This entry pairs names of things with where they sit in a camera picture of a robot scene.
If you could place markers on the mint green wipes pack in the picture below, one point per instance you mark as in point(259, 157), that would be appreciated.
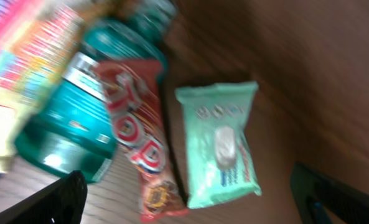
point(219, 163)

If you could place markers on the yellow snack chip bag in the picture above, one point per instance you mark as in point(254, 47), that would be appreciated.
point(35, 41)

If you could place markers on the blue Listerine mouthwash bottle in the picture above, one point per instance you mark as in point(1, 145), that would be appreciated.
point(71, 130)

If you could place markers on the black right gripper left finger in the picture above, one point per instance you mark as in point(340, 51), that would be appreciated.
point(61, 202)

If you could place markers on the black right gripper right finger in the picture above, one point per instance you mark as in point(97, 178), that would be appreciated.
point(315, 193)

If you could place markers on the red brown snack bar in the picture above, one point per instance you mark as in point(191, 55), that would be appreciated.
point(134, 106)

